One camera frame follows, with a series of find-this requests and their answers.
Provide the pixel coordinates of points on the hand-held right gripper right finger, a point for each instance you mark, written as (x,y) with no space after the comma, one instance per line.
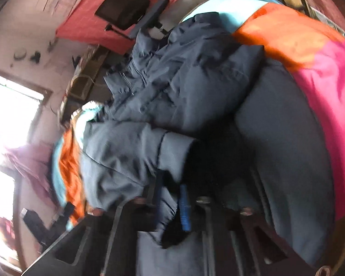
(185,210)

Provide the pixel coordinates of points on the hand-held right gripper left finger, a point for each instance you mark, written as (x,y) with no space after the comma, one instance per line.
(160,201)

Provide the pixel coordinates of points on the navy blue padded jacket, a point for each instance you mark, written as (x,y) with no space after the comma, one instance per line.
(184,92)

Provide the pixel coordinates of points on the pink cloth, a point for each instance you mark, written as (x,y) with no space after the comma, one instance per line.
(31,164)

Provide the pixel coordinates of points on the bright window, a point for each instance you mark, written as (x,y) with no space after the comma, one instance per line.
(5,115)

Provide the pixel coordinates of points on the black office chair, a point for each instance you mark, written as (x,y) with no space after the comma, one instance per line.
(122,7)

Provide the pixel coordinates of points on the blue orange pink blanket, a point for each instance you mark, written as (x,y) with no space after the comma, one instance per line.
(327,72)

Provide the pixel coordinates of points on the wooden wall shelf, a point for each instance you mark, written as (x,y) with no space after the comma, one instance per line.
(83,83)

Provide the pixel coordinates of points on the small black wall bracket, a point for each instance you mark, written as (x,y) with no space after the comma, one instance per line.
(35,57)

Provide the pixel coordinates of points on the round wall fixture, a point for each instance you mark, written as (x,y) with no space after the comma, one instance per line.
(20,54)

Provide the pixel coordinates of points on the red checked wall cloth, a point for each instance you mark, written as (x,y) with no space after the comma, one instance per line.
(83,23)

